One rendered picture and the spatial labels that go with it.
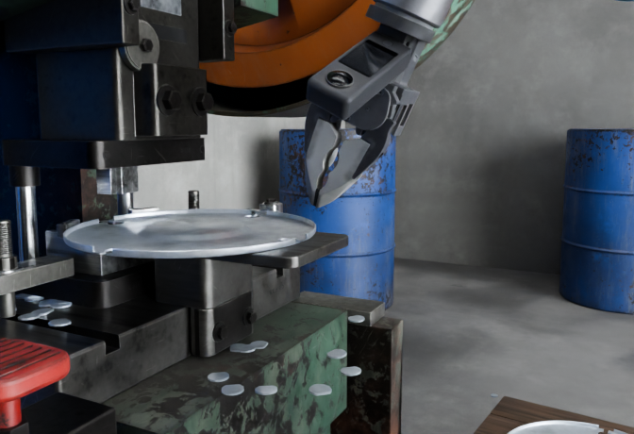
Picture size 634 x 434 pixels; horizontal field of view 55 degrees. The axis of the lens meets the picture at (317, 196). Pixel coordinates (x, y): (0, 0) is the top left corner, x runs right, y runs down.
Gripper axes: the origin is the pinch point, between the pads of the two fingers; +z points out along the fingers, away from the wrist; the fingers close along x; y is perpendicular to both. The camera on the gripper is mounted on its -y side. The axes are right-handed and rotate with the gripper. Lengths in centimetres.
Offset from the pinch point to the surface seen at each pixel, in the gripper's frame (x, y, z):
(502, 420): -32, 56, 38
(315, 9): 27.0, 37.5, -16.7
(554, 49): 19, 331, -46
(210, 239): 8.2, -3.2, 9.3
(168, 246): 9.9, -8.1, 10.2
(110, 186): 24.8, -1.0, 11.6
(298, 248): -1.4, -2.5, 5.2
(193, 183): 117, 168, 76
